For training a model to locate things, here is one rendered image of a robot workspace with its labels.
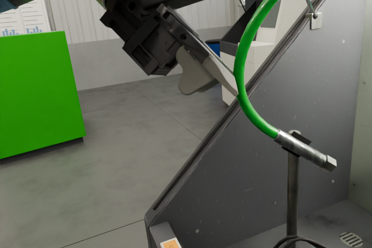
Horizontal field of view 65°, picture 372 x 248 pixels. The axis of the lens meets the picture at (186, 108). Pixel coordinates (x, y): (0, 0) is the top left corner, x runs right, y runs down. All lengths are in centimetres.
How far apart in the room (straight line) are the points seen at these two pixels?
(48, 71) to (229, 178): 300
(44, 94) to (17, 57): 45
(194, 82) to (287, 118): 35
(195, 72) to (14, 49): 313
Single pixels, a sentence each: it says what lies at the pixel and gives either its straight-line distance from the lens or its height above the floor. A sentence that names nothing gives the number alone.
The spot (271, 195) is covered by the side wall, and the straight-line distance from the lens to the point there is 73.
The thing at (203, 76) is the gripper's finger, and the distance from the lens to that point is 35.
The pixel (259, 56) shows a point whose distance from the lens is 316.
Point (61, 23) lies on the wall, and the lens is 665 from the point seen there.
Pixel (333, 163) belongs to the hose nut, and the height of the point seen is 112.
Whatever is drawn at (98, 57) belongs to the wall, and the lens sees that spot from 671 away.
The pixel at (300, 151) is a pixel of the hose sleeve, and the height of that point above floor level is 114.
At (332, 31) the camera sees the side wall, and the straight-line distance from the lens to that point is 71.
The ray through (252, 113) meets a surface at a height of 120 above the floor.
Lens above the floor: 133
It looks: 17 degrees down
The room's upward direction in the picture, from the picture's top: 5 degrees counter-clockwise
